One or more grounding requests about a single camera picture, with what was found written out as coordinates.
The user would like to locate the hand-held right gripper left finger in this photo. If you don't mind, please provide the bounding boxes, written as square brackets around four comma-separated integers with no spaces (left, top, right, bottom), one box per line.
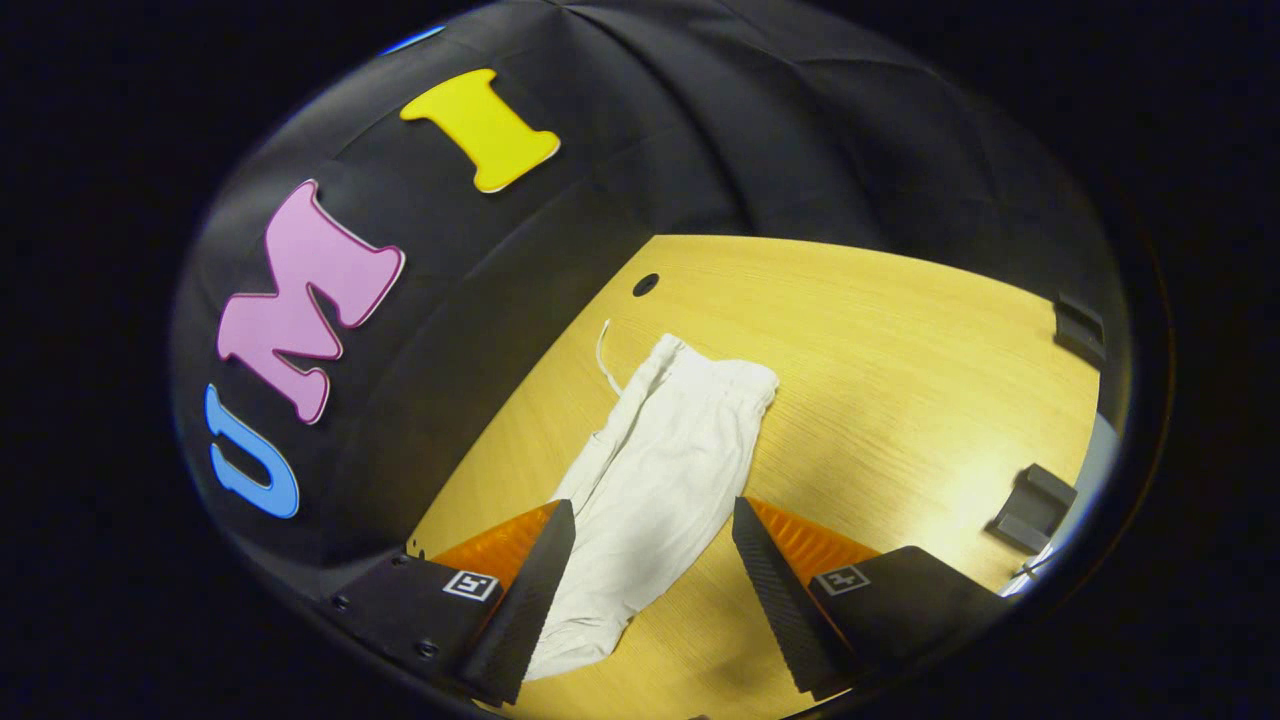
[330,499,578,706]

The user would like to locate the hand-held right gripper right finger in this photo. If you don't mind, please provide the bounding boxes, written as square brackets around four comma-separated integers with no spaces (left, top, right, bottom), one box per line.
[732,497,1013,701]

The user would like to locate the white jeans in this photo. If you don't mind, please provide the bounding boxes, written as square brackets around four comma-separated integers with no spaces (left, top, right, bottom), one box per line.
[524,320,781,684]

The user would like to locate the black backdrop cloth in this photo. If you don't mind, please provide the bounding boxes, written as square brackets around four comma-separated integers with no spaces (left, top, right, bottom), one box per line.
[170,0,1133,601]

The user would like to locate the black table bracket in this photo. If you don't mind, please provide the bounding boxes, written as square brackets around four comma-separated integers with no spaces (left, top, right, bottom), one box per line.
[1053,294,1107,369]
[986,463,1079,555]

